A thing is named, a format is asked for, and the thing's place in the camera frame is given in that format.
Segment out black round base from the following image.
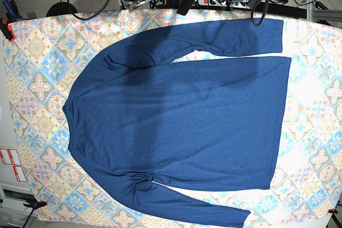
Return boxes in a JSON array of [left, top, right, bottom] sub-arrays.
[[46, 2, 78, 17]]

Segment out red-white labels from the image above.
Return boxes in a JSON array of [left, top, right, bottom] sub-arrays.
[[1, 148, 27, 182]]

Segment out red-black clamp top left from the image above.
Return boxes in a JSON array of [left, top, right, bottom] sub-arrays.
[[0, 18, 15, 42]]

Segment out clamp bottom right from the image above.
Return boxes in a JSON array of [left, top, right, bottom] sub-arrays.
[[328, 209, 338, 215]]

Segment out aluminium frame right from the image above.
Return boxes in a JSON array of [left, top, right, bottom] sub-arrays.
[[300, 0, 341, 25]]

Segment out blue clamp top left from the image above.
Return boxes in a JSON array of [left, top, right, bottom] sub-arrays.
[[3, 0, 22, 22]]

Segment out patterned tile tablecloth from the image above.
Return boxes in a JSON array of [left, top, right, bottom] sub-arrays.
[[1, 10, 341, 227]]

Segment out black red-lettered bar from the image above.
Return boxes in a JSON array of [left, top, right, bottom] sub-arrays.
[[177, 0, 195, 15]]

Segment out blue long-sleeve shirt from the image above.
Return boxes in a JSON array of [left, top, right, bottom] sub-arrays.
[[63, 19, 291, 227]]

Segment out clamp bottom left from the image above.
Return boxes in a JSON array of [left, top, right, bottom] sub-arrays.
[[23, 199, 47, 210]]

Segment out white power strip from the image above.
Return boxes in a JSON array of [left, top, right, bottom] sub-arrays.
[[197, 0, 250, 8]]

